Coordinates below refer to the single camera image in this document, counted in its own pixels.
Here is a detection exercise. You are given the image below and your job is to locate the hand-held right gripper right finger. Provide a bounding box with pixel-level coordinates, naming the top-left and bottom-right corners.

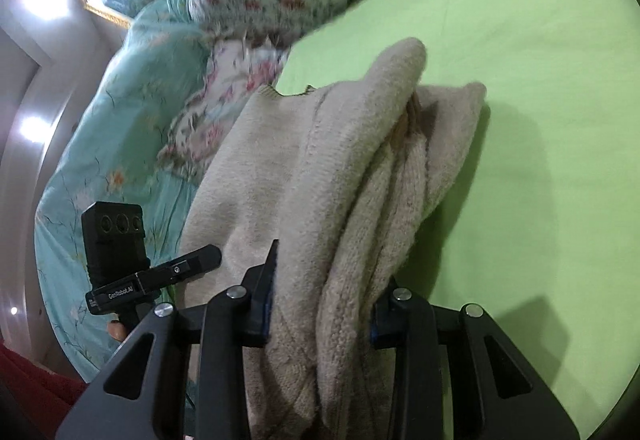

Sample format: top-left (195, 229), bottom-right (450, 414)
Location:
top-left (370, 275), bottom-right (581, 440)

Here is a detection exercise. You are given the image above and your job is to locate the person's left hand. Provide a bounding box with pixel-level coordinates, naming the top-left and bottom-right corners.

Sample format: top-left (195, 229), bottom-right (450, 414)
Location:
top-left (107, 319), bottom-right (132, 344)

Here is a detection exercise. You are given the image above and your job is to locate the red cloth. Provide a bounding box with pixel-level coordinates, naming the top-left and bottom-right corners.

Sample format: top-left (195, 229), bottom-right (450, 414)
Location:
top-left (0, 342), bottom-right (88, 426)

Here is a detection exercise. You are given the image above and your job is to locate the beige knit sweater brown hem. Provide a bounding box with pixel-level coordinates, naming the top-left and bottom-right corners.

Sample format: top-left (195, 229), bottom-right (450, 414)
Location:
top-left (180, 37), bottom-right (491, 440)

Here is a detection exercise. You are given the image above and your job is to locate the ruffled floral pillow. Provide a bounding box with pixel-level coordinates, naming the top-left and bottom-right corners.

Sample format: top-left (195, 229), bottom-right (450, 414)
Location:
top-left (157, 38), bottom-right (293, 181)

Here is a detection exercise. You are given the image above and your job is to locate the light green bed sheet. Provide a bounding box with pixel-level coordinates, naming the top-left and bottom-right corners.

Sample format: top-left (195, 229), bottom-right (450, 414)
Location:
top-left (270, 0), bottom-right (640, 436)

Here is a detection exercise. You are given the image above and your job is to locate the teal floral quilt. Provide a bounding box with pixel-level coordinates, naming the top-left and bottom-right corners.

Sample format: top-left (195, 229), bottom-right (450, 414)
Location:
top-left (35, 0), bottom-right (221, 381)

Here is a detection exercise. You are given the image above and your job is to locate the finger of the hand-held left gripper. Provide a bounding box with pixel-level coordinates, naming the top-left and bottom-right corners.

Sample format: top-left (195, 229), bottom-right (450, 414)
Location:
top-left (147, 244), bottom-right (222, 283)

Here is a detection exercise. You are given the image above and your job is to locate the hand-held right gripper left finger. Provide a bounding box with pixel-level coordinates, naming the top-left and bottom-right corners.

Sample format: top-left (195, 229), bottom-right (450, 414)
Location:
top-left (55, 240), bottom-right (281, 440)

